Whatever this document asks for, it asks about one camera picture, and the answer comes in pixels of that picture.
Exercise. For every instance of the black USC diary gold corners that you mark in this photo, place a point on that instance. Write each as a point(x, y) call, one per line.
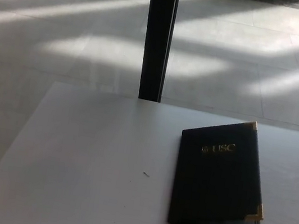
point(212, 184)

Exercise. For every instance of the black vertical pillar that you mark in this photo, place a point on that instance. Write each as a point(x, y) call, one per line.
point(157, 39)

